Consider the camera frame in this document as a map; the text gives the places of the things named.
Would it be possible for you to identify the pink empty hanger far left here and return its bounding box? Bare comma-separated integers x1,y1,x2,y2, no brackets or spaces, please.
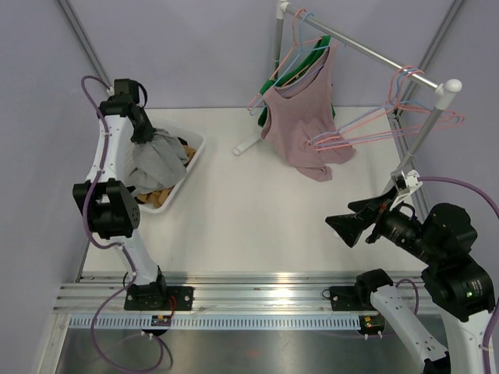
246,8,313,111

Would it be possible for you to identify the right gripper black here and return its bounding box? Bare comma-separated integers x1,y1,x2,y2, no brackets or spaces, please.
327,183,442,263

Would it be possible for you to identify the blue hanger of green top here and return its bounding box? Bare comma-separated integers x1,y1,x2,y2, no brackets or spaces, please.
247,8,321,115

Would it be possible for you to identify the white cable duct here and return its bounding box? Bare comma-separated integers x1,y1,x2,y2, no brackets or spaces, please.
69,314,360,331

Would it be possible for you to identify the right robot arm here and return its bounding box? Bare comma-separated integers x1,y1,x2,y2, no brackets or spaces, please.
325,196,498,373

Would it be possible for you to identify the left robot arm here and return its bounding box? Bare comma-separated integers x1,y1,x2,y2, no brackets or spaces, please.
73,79,168,311

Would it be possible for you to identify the green tank top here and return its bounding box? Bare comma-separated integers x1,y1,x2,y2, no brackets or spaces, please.
260,35,331,95

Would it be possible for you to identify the brown tank top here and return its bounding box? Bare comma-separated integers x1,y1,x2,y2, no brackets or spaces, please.
135,146,197,209

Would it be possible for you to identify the clothes rack metal white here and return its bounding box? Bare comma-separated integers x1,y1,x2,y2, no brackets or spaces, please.
232,0,464,184

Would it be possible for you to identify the pink hanger of grey top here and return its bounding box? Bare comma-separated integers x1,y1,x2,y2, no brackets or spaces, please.
313,65,467,152

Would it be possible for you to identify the grey tank top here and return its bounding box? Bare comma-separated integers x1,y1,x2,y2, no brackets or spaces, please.
126,129,189,196

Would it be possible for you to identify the white plastic basket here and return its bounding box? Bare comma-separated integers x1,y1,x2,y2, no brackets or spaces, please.
124,124,205,214

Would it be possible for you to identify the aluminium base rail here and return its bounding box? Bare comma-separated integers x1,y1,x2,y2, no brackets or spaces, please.
53,271,357,315

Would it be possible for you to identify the pink tank top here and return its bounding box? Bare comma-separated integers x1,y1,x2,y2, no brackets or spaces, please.
261,44,356,182

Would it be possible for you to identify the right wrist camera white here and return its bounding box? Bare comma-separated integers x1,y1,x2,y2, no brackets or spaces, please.
384,169,423,210

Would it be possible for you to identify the black tank top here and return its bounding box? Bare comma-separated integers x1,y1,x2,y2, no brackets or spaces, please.
177,137,189,146

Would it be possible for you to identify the pink hanger of black top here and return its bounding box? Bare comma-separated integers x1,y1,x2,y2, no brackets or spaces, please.
306,65,467,151

